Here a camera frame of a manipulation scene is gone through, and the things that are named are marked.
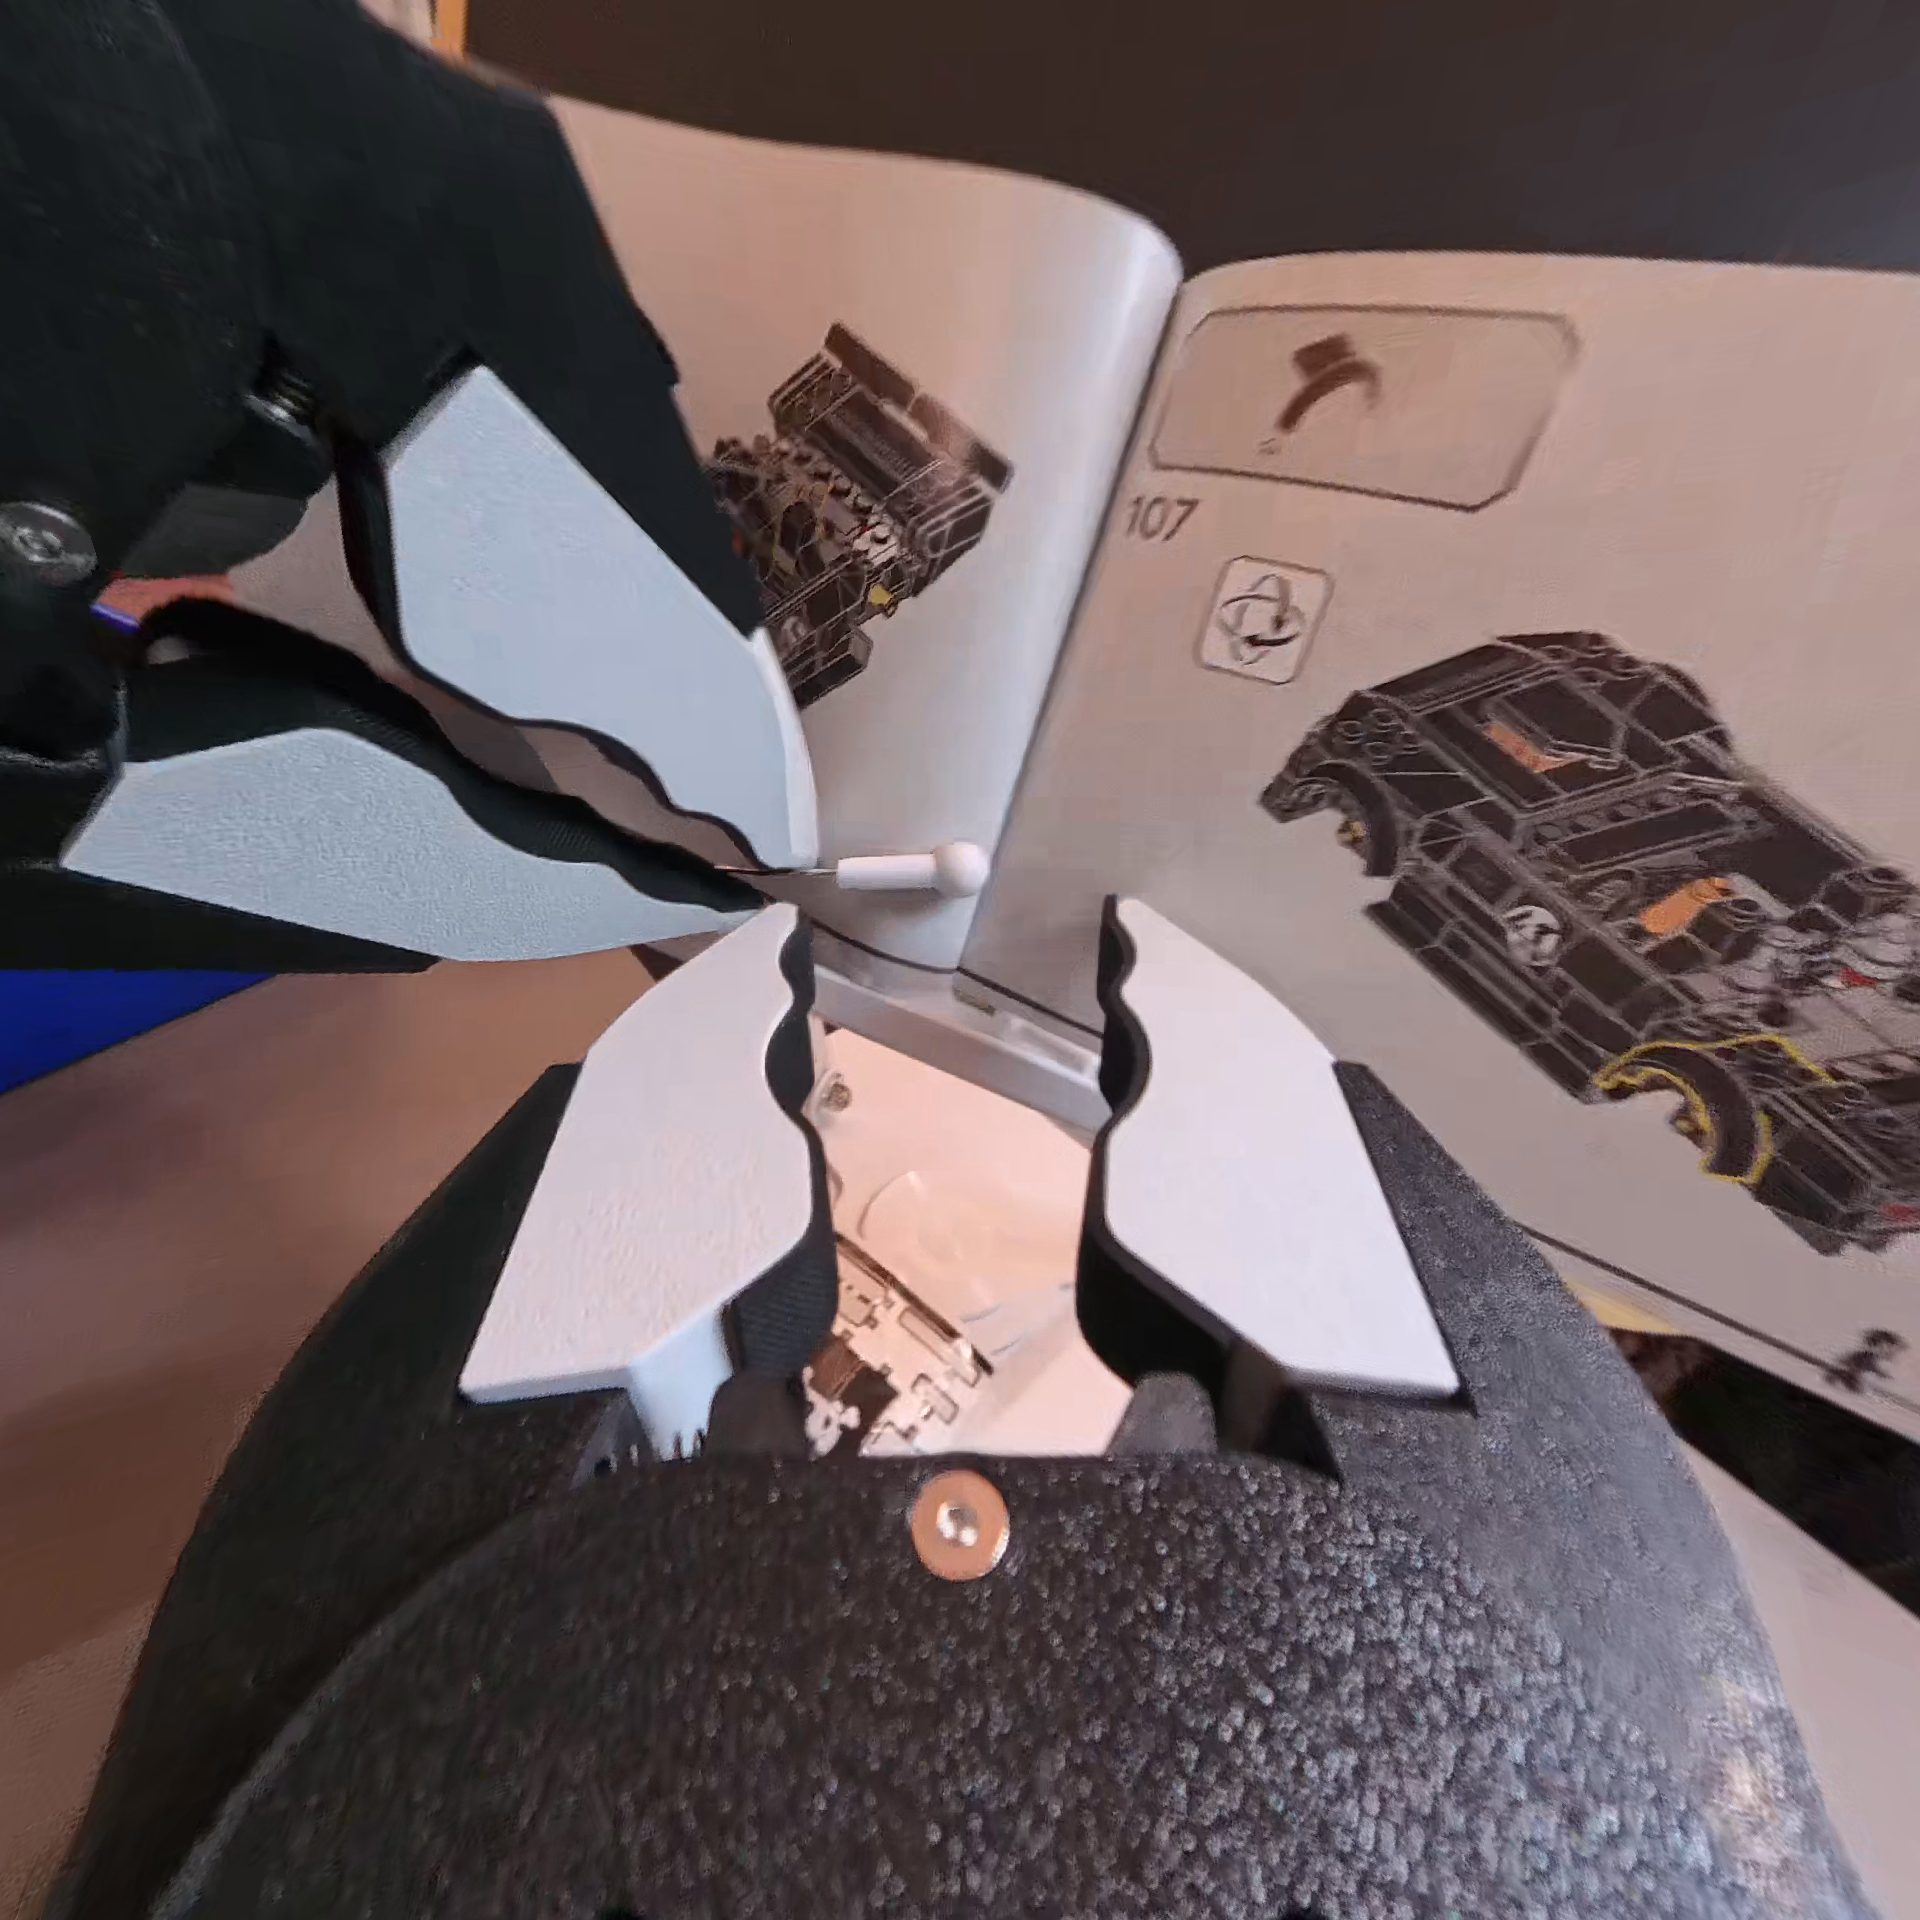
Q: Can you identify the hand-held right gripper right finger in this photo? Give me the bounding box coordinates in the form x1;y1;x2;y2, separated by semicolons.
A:
1074;893;1464;1411

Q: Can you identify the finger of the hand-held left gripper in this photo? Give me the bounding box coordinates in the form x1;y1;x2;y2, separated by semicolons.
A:
56;715;770;968
330;361;821;872

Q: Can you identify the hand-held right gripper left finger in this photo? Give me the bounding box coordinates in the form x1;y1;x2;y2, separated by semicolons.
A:
457;910;838;1406

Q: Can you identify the blue plastic bin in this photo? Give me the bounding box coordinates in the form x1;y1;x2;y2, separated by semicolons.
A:
0;968;277;1098

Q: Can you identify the lego instruction booklet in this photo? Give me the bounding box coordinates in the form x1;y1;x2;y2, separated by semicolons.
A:
226;93;1920;1437

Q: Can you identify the white sticker sheet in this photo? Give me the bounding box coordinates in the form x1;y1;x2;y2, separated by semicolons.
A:
807;1228;997;1465

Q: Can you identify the white tray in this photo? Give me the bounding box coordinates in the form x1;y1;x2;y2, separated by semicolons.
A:
807;1021;1157;1465

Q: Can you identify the black flag board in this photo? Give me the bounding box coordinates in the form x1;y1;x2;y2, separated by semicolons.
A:
453;0;1920;276

